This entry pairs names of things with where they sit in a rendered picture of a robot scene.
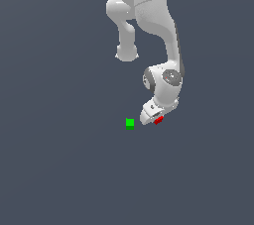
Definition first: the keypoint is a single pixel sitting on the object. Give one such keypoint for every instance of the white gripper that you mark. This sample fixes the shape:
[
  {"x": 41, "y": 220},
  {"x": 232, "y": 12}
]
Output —
[{"x": 149, "y": 111}]

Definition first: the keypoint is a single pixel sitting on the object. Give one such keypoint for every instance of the red cube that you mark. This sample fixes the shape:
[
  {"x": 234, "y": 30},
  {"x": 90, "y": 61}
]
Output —
[{"x": 158, "y": 120}]

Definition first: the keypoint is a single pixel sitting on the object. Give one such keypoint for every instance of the green cube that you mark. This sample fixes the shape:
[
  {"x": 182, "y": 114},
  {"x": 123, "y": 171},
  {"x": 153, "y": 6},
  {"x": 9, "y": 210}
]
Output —
[{"x": 130, "y": 123}]

